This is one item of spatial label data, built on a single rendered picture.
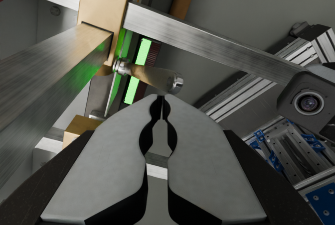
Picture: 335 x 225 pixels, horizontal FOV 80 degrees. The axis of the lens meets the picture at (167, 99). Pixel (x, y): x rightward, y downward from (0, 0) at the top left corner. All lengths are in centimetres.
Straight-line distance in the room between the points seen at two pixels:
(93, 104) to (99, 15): 30
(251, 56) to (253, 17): 92
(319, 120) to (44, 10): 55
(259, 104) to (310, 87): 95
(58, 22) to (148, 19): 34
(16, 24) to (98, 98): 22
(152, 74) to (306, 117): 14
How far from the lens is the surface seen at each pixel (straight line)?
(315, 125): 23
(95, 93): 50
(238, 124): 120
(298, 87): 21
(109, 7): 26
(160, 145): 152
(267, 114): 122
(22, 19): 54
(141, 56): 44
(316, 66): 34
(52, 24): 57
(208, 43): 27
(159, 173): 41
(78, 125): 38
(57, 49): 18
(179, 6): 104
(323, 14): 138
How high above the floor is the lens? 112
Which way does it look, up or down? 60 degrees down
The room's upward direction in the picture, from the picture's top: 180 degrees counter-clockwise
